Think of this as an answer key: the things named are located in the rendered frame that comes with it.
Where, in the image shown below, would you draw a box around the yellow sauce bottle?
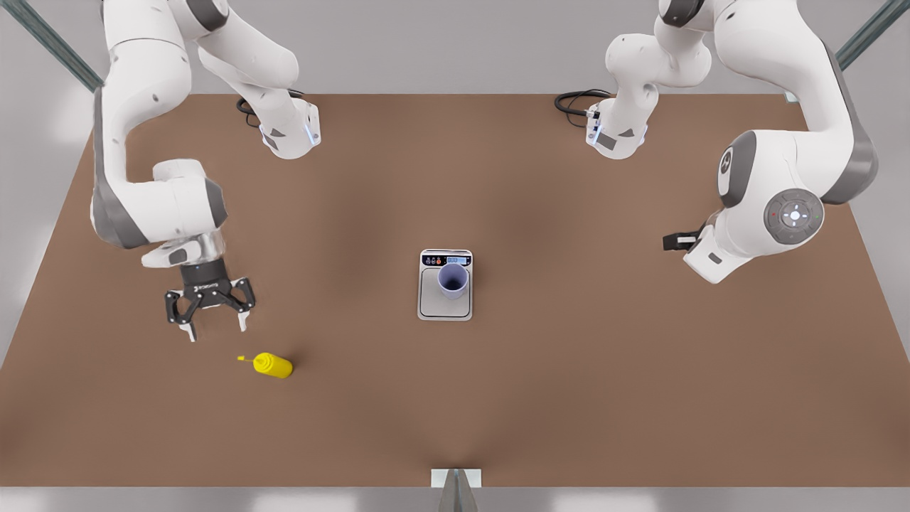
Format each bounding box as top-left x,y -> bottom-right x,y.
237,352 -> 294,380

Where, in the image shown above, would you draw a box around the lilac cup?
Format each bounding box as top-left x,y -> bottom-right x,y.
437,262 -> 470,301

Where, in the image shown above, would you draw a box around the grey digital kitchen scale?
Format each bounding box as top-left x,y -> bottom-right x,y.
417,249 -> 474,322

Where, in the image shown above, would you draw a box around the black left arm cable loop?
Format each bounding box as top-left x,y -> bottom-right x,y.
554,89 -> 613,129

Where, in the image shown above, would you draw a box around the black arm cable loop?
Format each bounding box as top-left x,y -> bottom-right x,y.
554,89 -> 613,129
236,89 -> 306,129

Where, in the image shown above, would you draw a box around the black right arm cable loop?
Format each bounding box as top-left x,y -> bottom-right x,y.
236,89 -> 306,129

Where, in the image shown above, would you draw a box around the silver frame post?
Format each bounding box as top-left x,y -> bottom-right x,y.
0,0 -> 105,92
835,0 -> 910,72
431,469 -> 483,512

